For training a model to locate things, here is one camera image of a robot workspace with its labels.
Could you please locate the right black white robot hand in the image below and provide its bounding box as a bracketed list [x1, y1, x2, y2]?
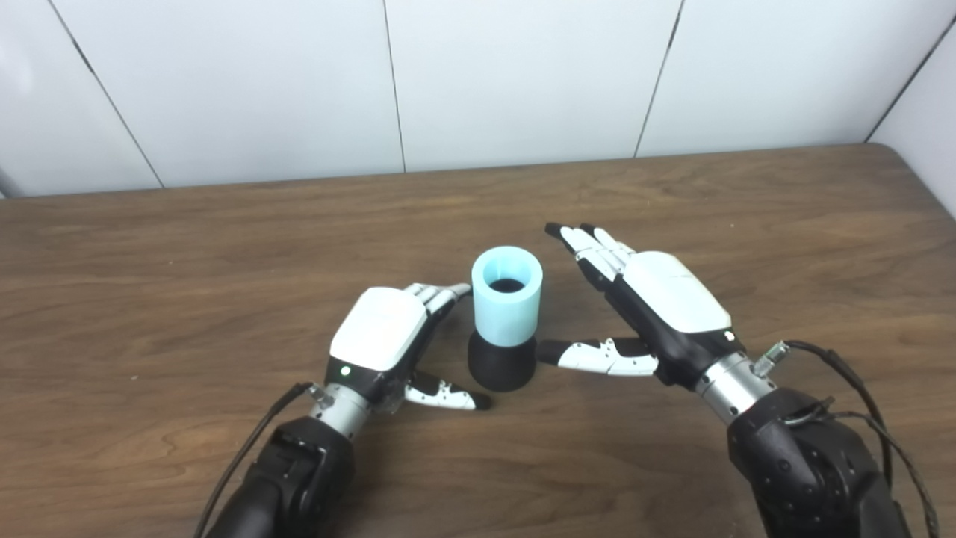
[536, 222, 748, 391]

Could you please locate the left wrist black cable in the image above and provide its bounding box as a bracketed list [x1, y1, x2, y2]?
[194, 381, 335, 538]

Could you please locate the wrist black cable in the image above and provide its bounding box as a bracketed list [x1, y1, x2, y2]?
[194, 381, 335, 538]
[753, 340, 940, 538]

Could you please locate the light-blue hose piece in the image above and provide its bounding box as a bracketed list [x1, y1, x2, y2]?
[471, 246, 544, 348]

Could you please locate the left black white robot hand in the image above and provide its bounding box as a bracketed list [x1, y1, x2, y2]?
[323, 282, 494, 415]

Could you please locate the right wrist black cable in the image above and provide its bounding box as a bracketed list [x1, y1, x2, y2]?
[753, 340, 940, 538]

